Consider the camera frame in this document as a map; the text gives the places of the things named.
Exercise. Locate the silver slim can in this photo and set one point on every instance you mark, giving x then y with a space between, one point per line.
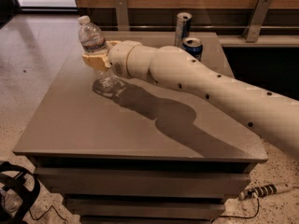
183 27

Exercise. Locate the metal bracket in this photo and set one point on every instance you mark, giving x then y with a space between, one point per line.
253 29
121 8

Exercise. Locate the clear plastic water bottle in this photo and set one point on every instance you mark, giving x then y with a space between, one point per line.
94 42

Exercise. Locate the left metal bracket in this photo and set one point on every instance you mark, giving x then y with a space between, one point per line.
121 8

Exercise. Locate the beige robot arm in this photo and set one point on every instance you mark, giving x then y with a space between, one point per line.
272 116

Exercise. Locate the black base frame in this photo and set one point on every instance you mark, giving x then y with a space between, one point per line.
12 177

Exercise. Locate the blue soda can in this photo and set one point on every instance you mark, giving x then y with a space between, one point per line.
193 46

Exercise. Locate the white power strip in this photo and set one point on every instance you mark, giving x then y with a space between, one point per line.
262 191

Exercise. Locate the right metal bracket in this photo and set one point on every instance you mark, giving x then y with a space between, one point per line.
253 29

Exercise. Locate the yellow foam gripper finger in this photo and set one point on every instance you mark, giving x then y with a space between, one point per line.
112 43
99 62

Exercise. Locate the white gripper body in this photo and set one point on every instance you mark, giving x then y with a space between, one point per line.
118 58

